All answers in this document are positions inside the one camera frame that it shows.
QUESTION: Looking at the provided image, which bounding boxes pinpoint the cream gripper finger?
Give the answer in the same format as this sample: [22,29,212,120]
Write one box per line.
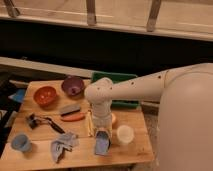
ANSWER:
[92,128,98,138]
[106,129,113,146]

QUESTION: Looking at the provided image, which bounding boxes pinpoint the yellow banana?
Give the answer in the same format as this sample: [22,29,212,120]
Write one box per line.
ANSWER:
[86,110,94,137]

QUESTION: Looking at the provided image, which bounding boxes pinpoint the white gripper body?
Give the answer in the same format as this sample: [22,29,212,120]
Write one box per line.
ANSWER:
[92,106,112,132]

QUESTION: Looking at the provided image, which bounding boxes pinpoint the orange carrot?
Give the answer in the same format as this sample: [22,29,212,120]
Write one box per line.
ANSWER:
[60,113,85,122]

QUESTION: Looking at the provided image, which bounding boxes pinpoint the blue grey cloth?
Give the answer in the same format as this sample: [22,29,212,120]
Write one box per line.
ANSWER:
[50,132,79,163]

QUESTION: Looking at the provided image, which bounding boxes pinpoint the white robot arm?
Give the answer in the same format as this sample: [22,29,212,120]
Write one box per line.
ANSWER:
[85,63,213,171]

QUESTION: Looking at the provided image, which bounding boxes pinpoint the blue sponge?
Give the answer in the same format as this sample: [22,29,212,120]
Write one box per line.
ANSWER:
[94,131,110,156]

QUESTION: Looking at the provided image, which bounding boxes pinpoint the purple bowl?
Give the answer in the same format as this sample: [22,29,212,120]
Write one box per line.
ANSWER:
[61,76,85,96]

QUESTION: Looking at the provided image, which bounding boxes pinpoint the black can opener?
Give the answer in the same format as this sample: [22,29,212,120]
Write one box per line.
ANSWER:
[26,114,64,134]

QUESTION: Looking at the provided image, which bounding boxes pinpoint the blue object left of table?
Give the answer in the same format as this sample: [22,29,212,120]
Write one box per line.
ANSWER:
[9,89,26,103]

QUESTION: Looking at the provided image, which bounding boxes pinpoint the green plastic tray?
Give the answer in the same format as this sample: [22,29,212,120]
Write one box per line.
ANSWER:
[91,72,139,109]

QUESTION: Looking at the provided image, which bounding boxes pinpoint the orange bowl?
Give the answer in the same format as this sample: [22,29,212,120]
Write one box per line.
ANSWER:
[33,86,57,107]

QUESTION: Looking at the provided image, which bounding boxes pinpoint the white plastic cup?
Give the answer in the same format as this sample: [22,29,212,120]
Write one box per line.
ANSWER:
[116,125,134,145]

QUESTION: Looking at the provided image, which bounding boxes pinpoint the blue plastic cup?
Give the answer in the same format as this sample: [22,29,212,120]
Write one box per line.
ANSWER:
[11,134,32,152]

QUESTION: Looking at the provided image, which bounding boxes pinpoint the orange fruit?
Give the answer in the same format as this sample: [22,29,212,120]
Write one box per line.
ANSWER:
[111,113,117,125]

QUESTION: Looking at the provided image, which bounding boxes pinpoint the wooden table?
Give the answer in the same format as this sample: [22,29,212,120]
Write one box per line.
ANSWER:
[0,80,154,171]

